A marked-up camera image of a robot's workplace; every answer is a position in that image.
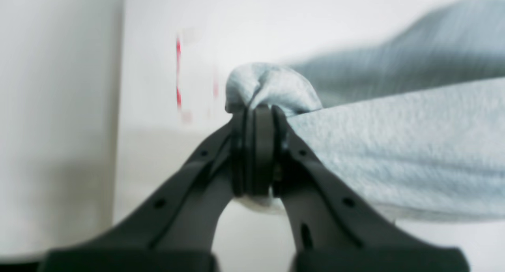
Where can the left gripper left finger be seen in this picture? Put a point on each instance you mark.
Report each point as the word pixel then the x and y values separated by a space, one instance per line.
pixel 172 231

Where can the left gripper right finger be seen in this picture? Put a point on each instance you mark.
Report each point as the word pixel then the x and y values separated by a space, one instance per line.
pixel 334 229

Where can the grey T-shirt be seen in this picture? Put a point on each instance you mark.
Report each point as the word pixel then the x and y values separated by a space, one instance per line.
pixel 414 125

